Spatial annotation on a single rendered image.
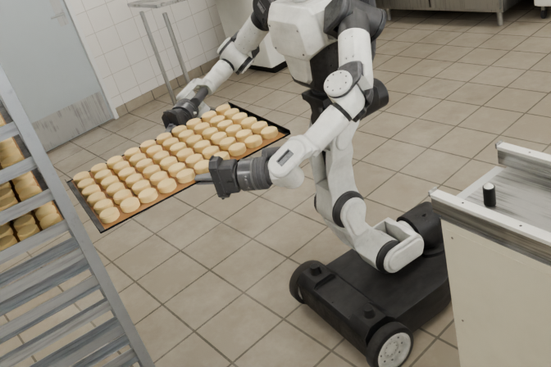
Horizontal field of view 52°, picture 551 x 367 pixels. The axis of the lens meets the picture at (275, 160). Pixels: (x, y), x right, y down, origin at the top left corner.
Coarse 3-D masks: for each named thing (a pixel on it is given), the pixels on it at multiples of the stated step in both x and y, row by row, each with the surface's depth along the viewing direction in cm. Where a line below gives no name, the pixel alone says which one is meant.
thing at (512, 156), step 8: (496, 144) 164; (504, 144) 164; (504, 152) 163; (512, 152) 161; (520, 152) 159; (528, 152) 158; (536, 152) 157; (504, 160) 165; (512, 160) 162; (520, 160) 160; (528, 160) 158; (536, 160) 155; (544, 160) 153; (520, 168) 161; (528, 168) 159; (536, 168) 157; (544, 168) 154; (544, 176) 156
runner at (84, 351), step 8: (112, 328) 153; (120, 328) 154; (104, 336) 152; (112, 336) 154; (88, 344) 150; (96, 344) 152; (104, 344) 153; (80, 352) 150; (88, 352) 151; (64, 360) 148; (72, 360) 149
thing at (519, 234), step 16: (432, 192) 153; (432, 208) 155; (448, 208) 149; (464, 208) 144; (480, 208) 142; (464, 224) 147; (480, 224) 142; (496, 224) 137; (512, 224) 134; (528, 224) 132; (512, 240) 135; (528, 240) 131; (544, 240) 127; (544, 256) 129
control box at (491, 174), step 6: (498, 168) 165; (486, 174) 164; (492, 174) 163; (480, 180) 162; (486, 180) 162; (474, 186) 161; (480, 186) 160; (462, 192) 160; (468, 192) 159; (462, 198) 157
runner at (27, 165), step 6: (30, 156) 128; (18, 162) 127; (24, 162) 128; (30, 162) 129; (6, 168) 126; (12, 168) 127; (18, 168) 128; (24, 168) 128; (30, 168) 129; (0, 174) 126; (6, 174) 127; (12, 174) 127; (18, 174) 128; (0, 180) 126; (6, 180) 127
